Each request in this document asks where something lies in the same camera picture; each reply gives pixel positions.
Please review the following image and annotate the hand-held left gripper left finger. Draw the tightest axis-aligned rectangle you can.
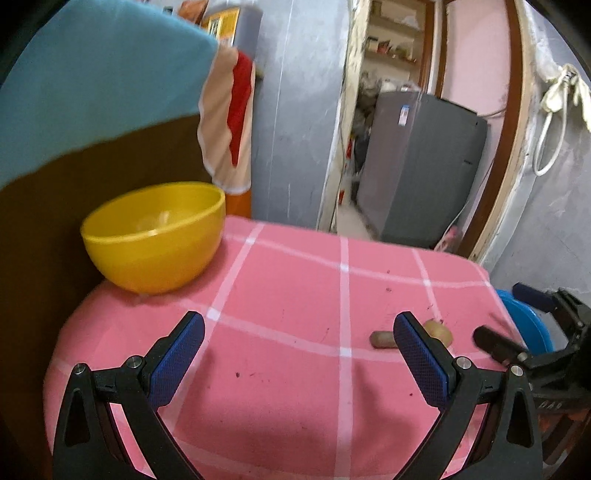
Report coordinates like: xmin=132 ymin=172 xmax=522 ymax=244
xmin=53 ymin=311 xmax=206 ymax=480

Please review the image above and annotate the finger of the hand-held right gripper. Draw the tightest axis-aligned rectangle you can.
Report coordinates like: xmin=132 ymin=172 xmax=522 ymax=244
xmin=473 ymin=325 xmax=579 ymax=371
xmin=512 ymin=282 xmax=591 ymax=340

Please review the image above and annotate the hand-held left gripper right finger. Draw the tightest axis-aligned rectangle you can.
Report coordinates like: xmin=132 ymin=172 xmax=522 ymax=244
xmin=392 ymin=311 xmax=544 ymax=480

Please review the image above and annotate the yellow plastic bowl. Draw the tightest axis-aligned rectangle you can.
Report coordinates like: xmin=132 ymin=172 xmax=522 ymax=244
xmin=81 ymin=181 xmax=227 ymax=295

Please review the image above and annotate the blue plastic basin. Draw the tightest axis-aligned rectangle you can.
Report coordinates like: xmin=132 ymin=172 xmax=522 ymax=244
xmin=496 ymin=288 xmax=556 ymax=354

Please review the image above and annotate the tan round fruit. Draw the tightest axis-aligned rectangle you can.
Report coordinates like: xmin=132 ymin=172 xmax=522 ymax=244
xmin=424 ymin=319 xmax=454 ymax=346

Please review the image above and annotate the pink checked tablecloth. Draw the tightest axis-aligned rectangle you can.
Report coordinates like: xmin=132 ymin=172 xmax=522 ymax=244
xmin=44 ymin=216 xmax=532 ymax=480

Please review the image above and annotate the brown wooden cabinet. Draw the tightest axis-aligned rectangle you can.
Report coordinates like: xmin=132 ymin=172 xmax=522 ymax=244
xmin=0 ymin=113 xmax=206 ymax=480

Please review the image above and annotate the orange plastic item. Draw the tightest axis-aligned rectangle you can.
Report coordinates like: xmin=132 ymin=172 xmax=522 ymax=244
xmin=225 ymin=189 xmax=254 ymax=219

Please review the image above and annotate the grey refrigerator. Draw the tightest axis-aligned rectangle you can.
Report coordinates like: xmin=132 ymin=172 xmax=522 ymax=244
xmin=358 ymin=91 xmax=489 ymax=250

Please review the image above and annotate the orange red striped cloth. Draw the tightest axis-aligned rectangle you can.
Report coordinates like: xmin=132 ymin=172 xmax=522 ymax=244
xmin=197 ymin=46 xmax=257 ymax=195

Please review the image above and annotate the teal cloth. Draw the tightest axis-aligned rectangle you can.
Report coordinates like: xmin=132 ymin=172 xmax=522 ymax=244
xmin=0 ymin=0 xmax=221 ymax=190

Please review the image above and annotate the grey box with orange label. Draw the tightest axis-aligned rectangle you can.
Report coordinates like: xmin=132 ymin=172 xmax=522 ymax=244
xmin=202 ymin=4 xmax=264 ymax=49

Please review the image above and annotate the brown packet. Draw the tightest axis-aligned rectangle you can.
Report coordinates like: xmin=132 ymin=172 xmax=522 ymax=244
xmin=180 ymin=0 xmax=209 ymax=25

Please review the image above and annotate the brown wooden door frame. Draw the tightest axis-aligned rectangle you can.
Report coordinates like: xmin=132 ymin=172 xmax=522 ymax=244
xmin=457 ymin=0 xmax=533 ymax=265

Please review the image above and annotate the white hanging cable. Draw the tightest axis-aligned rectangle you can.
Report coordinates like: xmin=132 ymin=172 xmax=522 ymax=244
xmin=533 ymin=64 xmax=591 ymax=176

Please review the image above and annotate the pale wooden door frame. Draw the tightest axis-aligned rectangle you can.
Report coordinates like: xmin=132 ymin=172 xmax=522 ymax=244
xmin=316 ymin=0 xmax=371 ymax=232

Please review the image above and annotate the wall shelf with jars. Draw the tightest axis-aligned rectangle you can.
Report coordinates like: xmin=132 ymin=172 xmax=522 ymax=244
xmin=365 ymin=0 xmax=428 ymax=64

